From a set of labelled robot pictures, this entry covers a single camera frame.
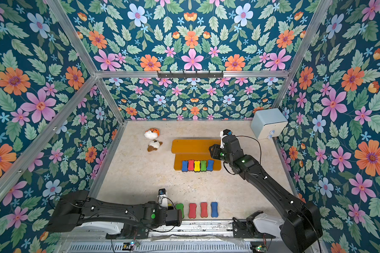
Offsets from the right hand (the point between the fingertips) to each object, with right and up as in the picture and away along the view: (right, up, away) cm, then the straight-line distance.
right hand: (211, 146), depth 79 cm
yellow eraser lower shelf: (-8, -13, +14) cm, 20 cm away
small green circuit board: (-40, -46, -7) cm, 61 cm away
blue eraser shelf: (+2, -32, -1) cm, 32 cm away
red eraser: (-10, -35, +1) cm, 36 cm away
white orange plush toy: (-38, +7, +25) cm, 46 cm away
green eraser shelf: (-4, -13, +14) cm, 19 cm away
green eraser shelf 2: (-16, -31, +1) cm, 35 cm away
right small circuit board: (+22, -45, -10) cm, 51 cm away
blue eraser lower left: (-15, -13, +14) cm, 24 cm away
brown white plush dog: (-37, -1, +25) cm, 44 cm away
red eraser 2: (-4, -31, +1) cm, 32 cm away
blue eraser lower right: (0, -12, +14) cm, 19 cm away
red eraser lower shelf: (-11, -12, +14) cm, 22 cm away
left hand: (-18, -35, -2) cm, 39 cm away
